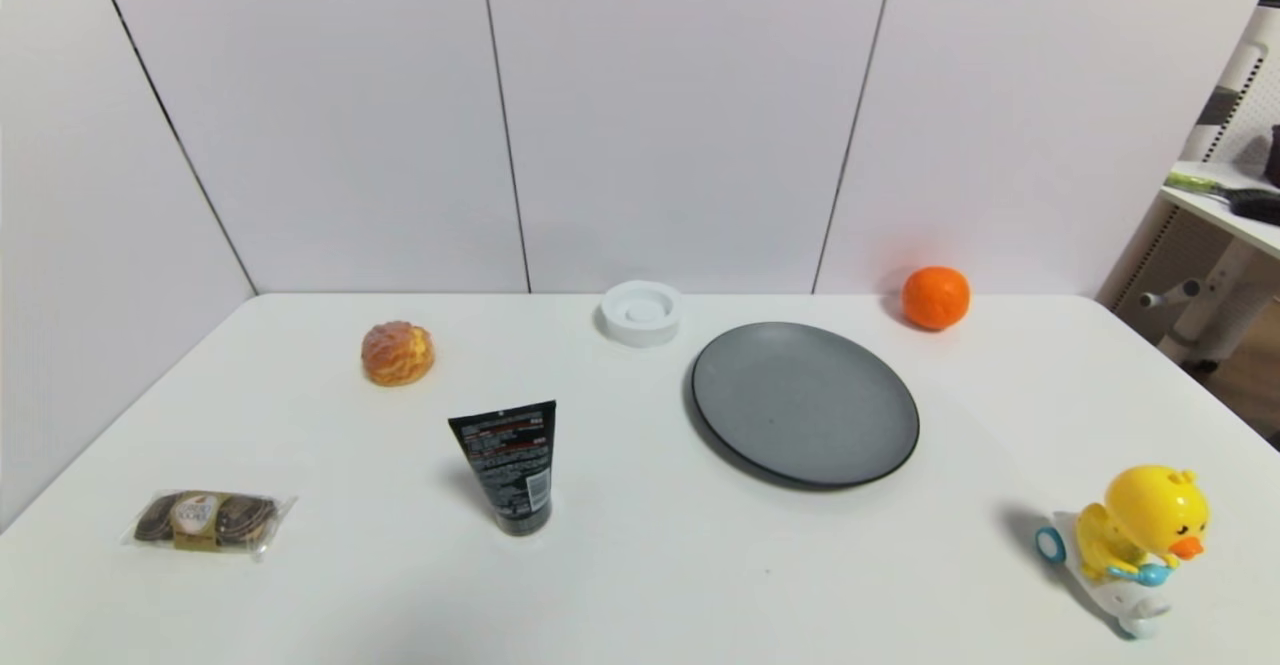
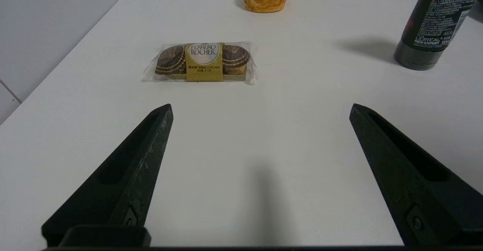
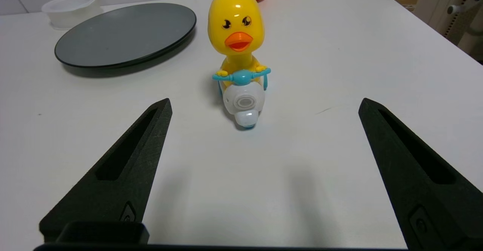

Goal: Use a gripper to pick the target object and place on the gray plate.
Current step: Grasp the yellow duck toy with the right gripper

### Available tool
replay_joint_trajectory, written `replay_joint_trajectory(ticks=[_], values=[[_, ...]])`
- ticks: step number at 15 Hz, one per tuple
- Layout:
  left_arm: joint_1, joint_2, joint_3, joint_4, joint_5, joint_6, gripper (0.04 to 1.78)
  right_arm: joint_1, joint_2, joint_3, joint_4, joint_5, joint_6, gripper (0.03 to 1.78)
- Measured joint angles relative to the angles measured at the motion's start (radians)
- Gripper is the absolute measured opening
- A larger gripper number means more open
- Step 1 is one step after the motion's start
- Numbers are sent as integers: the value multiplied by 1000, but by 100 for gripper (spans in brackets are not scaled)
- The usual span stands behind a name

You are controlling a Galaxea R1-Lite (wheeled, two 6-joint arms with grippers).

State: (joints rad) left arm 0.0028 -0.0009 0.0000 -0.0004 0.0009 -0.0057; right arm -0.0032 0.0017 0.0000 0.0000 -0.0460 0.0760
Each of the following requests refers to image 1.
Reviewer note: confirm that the golden bread puff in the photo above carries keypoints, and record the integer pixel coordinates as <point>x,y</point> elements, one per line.
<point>398,354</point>

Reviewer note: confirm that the black squeeze tube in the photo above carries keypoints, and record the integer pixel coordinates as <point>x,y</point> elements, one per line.
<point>510,465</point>

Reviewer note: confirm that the white desk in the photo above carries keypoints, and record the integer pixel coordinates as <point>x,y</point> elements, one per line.
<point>1225,290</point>

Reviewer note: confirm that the gray round plate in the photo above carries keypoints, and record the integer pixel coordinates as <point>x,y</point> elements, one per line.
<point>805,405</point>

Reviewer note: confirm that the clear wrapped chocolate pack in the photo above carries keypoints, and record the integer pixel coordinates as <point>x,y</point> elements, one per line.
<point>205,521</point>

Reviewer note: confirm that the orange fruit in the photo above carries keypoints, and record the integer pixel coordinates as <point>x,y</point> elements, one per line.
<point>936,298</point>

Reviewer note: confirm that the white post gray band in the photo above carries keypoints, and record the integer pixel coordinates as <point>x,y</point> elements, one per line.
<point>1228,95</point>

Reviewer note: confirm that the yellow duck toy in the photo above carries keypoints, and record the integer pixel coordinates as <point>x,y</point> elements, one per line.
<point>1150,515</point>

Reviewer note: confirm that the white round dish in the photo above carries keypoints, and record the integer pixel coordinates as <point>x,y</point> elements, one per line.
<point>642,313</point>

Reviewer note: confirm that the white perforated panel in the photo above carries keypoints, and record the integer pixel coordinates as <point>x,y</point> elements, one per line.
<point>1165,255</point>

